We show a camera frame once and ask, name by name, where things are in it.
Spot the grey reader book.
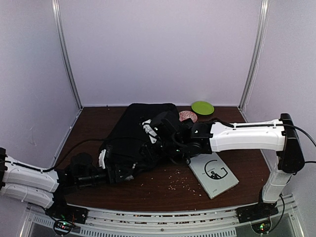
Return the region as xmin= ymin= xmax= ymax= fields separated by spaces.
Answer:
xmin=189 ymin=153 xmax=239 ymax=199

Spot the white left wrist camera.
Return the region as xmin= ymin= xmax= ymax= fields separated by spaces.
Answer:
xmin=98 ymin=145 xmax=113 ymax=169

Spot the red patterned bowl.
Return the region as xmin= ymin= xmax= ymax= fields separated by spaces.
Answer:
xmin=179 ymin=111 xmax=198 ymax=122

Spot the left aluminium frame post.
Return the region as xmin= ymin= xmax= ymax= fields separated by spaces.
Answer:
xmin=51 ymin=0 xmax=83 ymax=110

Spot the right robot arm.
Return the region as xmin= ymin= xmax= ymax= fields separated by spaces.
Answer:
xmin=142 ymin=111 xmax=305 ymax=218

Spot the aluminium frame post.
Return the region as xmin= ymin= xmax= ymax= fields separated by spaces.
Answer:
xmin=51 ymin=0 xmax=83 ymax=110
xmin=239 ymin=0 xmax=271 ymax=112

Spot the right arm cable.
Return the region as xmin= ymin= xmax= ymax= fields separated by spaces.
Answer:
xmin=209 ymin=118 xmax=316 ymax=165

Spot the right aluminium frame post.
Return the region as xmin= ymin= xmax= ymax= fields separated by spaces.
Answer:
xmin=239 ymin=0 xmax=271 ymax=112

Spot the black student backpack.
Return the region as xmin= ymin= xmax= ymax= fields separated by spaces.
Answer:
xmin=98 ymin=103 xmax=179 ymax=182

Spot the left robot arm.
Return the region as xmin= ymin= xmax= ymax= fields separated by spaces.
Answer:
xmin=0 ymin=148 xmax=137 ymax=219

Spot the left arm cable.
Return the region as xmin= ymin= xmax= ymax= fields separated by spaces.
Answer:
xmin=44 ymin=138 xmax=109 ymax=173

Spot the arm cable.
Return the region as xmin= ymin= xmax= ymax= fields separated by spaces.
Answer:
xmin=44 ymin=138 xmax=109 ymax=173
xmin=209 ymin=118 xmax=316 ymax=165

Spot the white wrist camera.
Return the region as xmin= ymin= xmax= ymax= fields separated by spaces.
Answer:
xmin=141 ymin=119 xmax=158 ymax=144
xmin=98 ymin=145 xmax=113 ymax=169

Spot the green plate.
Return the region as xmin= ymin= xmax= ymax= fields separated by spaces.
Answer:
xmin=191 ymin=101 xmax=215 ymax=116

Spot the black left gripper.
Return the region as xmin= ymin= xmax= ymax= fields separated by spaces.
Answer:
xmin=76 ymin=164 xmax=132 ymax=187

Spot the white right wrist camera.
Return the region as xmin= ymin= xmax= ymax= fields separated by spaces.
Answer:
xmin=141 ymin=119 xmax=158 ymax=144

